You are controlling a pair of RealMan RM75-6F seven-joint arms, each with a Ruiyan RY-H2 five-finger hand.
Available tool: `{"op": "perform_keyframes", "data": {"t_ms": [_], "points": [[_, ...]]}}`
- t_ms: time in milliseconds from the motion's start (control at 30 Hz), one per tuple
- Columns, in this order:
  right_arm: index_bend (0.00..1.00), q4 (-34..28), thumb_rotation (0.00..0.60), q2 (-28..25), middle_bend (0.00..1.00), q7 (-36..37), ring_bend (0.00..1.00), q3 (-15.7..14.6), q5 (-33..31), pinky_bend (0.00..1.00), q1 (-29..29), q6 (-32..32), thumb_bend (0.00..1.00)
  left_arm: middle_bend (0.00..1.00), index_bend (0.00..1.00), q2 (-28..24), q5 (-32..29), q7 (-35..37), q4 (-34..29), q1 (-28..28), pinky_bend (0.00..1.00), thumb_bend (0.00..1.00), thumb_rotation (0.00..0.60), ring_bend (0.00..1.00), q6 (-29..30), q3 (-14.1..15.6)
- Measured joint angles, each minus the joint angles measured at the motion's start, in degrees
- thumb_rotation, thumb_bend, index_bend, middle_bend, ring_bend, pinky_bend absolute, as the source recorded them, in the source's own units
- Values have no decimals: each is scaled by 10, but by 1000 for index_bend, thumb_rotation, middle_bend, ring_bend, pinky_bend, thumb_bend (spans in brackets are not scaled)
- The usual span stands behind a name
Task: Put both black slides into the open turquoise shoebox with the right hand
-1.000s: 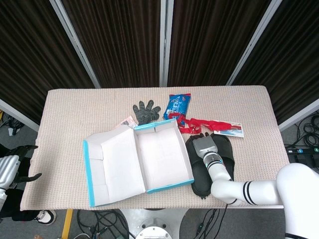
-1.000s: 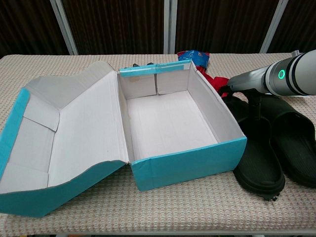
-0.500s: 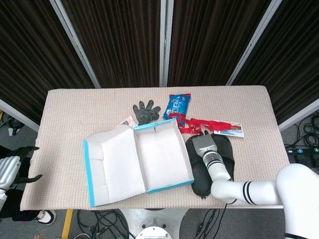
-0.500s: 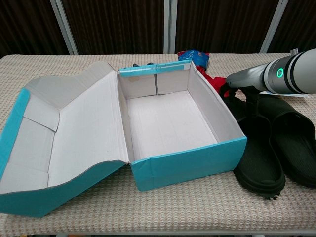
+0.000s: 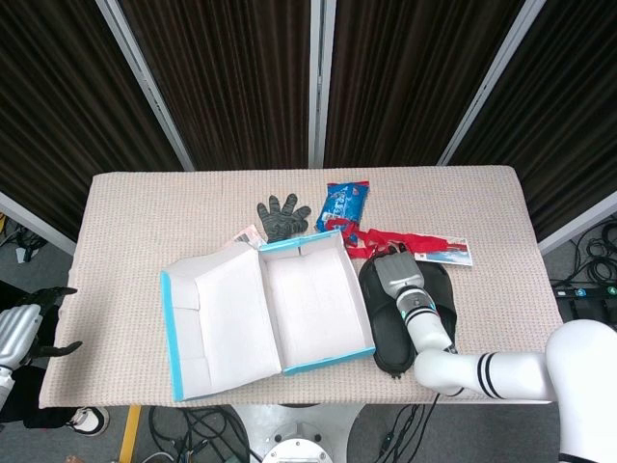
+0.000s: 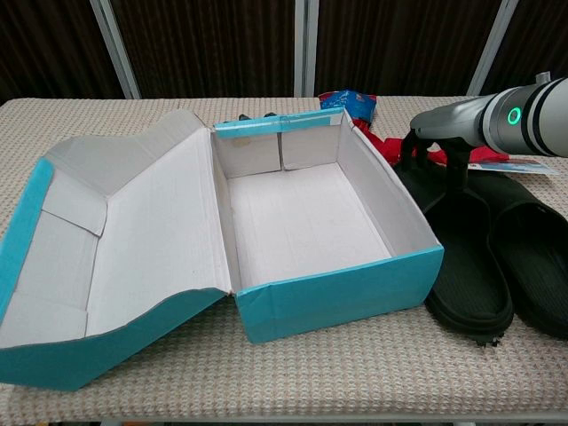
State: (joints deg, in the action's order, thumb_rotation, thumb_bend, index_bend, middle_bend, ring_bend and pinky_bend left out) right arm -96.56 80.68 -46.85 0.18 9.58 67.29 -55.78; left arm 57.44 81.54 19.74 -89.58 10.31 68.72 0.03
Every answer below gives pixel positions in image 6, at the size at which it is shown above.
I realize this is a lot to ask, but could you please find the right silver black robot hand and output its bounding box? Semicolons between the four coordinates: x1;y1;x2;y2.
392;94;489;193

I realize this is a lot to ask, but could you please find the black rubber slipper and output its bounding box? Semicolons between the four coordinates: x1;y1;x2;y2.
461;170;568;341
394;162;516;351

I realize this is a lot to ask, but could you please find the light blue shoe box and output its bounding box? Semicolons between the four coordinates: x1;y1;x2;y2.
0;106;446;392

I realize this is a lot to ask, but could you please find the sky picture badge card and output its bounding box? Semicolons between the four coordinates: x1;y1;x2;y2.
468;157;558;177

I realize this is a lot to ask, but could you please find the blue red snack packet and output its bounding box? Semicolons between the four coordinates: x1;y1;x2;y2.
318;90;378;123

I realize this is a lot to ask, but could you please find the beige waffle tablecloth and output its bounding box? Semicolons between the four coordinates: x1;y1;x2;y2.
0;95;568;421

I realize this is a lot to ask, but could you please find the red lanyard ribbon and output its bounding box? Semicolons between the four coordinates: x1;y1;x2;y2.
350;118;509;169

